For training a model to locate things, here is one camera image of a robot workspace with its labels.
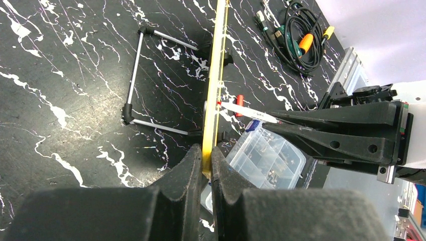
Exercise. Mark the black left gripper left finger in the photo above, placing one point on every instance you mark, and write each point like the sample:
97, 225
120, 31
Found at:
168, 209

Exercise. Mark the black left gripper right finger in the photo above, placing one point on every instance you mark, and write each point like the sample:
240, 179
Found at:
244, 212

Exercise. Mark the green handled screwdriver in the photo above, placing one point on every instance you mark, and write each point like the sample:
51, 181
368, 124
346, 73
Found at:
286, 44

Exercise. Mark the red marker cap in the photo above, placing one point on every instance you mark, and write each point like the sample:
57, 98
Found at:
239, 102

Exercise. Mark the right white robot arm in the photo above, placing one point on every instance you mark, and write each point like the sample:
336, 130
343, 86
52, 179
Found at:
338, 97

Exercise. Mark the white red whiteboard marker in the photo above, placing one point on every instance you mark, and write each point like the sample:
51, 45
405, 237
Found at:
251, 113

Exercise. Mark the yellow framed whiteboard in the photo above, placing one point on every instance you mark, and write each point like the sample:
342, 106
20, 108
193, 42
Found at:
215, 82

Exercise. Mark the orange handled screwdriver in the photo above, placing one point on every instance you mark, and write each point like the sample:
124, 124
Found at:
306, 43

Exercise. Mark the clear plastic screw box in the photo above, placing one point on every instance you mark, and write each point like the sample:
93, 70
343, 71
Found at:
264, 158

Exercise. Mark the whiteboard metal stand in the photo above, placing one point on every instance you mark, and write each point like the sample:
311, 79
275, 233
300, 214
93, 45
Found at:
167, 89

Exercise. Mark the black ethernet cable teal plug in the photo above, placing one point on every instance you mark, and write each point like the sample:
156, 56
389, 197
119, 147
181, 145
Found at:
300, 20

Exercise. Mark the aluminium side rail right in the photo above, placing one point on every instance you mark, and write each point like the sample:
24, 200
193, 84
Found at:
351, 73

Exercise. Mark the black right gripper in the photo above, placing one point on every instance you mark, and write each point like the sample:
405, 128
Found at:
385, 154

